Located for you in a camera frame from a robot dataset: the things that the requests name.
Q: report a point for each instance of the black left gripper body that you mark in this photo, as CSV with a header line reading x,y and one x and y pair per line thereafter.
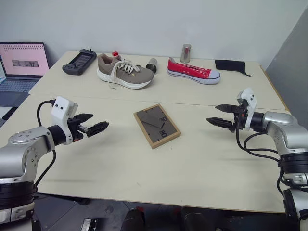
x,y
76,131

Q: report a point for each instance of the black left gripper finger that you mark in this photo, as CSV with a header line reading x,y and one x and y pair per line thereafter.
x,y
98,127
84,116

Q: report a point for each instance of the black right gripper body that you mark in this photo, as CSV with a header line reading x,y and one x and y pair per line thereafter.
x,y
239,118

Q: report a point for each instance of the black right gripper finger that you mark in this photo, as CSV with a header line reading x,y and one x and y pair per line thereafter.
x,y
221,122
227,108

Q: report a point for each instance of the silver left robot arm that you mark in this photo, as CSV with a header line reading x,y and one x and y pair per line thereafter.
x,y
26,149

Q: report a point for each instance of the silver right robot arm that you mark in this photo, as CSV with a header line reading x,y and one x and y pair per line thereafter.
x,y
284,130

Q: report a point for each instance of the open laptop with pink screen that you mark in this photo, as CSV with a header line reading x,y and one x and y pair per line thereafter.
x,y
21,62

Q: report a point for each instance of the red canvas sneaker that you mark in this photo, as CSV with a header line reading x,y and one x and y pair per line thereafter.
x,y
190,71

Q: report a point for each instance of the black handheld controller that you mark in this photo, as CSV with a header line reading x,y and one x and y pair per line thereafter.
x,y
79,62

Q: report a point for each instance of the taupe sneaker with white laces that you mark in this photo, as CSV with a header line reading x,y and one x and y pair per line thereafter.
x,y
125,73

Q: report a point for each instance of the steel tumbler cup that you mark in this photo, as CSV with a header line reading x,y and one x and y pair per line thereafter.
x,y
185,54

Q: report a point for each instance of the red capped bottle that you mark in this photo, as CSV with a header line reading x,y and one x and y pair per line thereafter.
x,y
116,54

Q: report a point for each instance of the black cylindrical cup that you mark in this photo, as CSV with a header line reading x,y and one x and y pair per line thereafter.
x,y
152,65

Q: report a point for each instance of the black box under table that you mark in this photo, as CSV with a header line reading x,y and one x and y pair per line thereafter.
x,y
91,225

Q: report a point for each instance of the dark rounded shape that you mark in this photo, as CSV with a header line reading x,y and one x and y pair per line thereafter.
x,y
133,220

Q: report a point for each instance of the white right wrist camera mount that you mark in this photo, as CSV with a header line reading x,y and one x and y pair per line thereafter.
x,y
250,101

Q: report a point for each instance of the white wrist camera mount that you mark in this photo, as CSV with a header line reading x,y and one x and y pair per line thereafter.
x,y
250,101
62,108

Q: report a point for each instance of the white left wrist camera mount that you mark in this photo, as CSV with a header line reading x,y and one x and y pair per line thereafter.
x,y
62,108

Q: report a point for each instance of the wooden picture frame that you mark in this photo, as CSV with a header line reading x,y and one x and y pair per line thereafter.
x,y
156,126

